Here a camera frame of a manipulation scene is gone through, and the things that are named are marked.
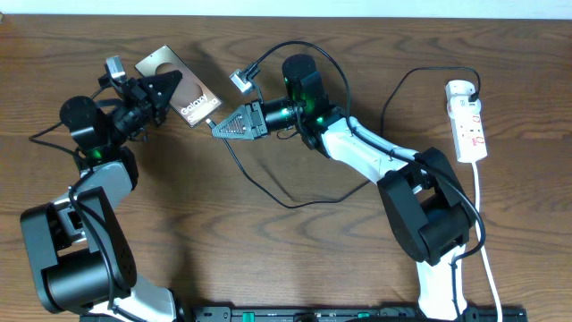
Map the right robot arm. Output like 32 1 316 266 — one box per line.
210 54 481 321

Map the black charging cable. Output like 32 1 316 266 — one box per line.
204 66 482 210

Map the white USB charger plug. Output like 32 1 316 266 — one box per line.
445 80 482 114

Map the white power strip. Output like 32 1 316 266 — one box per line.
447 96 488 164

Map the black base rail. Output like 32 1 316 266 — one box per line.
190 302 528 322

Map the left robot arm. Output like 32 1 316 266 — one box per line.
20 71 188 321

